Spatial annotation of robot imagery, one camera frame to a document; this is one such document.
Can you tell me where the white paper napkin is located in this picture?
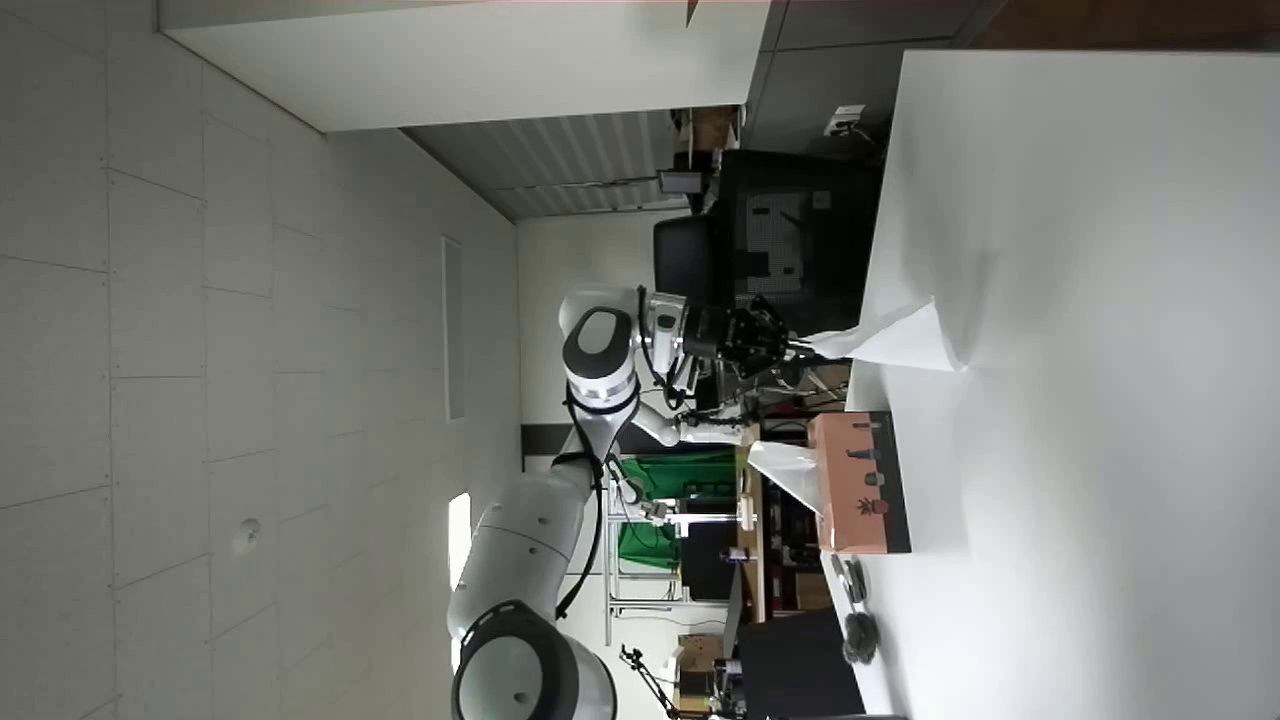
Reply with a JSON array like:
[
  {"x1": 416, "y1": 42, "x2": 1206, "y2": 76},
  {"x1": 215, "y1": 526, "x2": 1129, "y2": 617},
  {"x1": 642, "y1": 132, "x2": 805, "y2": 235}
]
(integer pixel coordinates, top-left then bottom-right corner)
[{"x1": 795, "y1": 295, "x2": 989, "y2": 379}]

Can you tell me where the green crate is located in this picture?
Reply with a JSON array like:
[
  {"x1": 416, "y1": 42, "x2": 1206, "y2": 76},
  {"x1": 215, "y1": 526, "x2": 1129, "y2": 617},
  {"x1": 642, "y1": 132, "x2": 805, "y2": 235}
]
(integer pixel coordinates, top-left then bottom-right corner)
[{"x1": 612, "y1": 446, "x2": 740, "y2": 575}]

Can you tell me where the black flat panel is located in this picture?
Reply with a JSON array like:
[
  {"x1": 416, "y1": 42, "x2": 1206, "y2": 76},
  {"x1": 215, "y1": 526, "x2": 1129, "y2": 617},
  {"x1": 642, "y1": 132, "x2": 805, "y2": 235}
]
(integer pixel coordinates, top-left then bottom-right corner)
[{"x1": 728, "y1": 605, "x2": 869, "y2": 720}]

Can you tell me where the copper brown tissue box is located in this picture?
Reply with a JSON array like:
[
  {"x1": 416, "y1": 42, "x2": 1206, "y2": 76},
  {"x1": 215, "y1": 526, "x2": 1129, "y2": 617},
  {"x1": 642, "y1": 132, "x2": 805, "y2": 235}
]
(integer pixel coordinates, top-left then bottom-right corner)
[{"x1": 805, "y1": 410, "x2": 917, "y2": 562}]

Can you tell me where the black monitor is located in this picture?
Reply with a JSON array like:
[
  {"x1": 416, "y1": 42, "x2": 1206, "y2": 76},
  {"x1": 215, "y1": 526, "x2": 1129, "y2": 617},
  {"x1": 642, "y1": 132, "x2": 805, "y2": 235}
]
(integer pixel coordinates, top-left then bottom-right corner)
[{"x1": 648, "y1": 144, "x2": 886, "y2": 341}]

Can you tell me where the small black round object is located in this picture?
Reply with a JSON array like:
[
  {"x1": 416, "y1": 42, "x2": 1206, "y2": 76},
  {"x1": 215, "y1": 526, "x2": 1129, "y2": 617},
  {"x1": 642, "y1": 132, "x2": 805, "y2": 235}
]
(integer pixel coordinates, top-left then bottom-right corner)
[{"x1": 840, "y1": 607, "x2": 882, "y2": 667}]

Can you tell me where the dark wooden shelf unit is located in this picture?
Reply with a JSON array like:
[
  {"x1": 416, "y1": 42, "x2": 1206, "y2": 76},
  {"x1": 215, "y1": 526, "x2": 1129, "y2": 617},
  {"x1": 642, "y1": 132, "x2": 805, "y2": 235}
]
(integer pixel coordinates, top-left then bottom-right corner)
[{"x1": 732, "y1": 455, "x2": 833, "y2": 627}]

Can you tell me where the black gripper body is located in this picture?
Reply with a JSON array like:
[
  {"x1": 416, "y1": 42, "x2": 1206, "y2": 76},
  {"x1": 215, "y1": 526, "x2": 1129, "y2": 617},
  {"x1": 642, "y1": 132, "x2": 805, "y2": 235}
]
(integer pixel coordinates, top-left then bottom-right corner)
[{"x1": 685, "y1": 300, "x2": 757, "y2": 404}]

